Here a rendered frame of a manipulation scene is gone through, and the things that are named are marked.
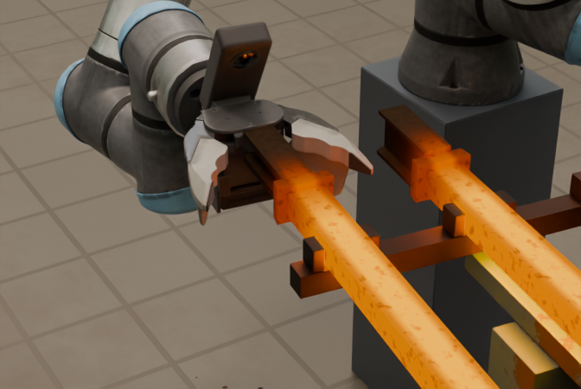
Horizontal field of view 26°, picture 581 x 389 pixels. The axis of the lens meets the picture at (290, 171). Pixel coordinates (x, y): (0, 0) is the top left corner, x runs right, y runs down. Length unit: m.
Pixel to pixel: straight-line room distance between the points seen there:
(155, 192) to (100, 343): 1.05
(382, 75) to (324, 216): 0.98
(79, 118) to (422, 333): 0.67
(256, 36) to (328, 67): 2.26
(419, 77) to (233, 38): 0.82
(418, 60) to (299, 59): 1.53
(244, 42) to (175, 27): 0.19
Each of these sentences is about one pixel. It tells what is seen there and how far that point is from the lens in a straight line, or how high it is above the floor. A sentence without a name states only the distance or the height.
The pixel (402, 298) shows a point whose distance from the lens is 0.88.
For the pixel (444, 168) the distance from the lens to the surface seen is 1.03.
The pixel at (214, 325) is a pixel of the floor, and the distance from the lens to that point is 2.38.
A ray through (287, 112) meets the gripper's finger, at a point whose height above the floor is 0.92.
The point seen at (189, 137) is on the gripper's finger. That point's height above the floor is 0.92.
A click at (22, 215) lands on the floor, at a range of 2.75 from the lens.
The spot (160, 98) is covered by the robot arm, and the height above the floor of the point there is 0.90.
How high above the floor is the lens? 1.45
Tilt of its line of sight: 30 degrees down
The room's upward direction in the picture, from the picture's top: straight up
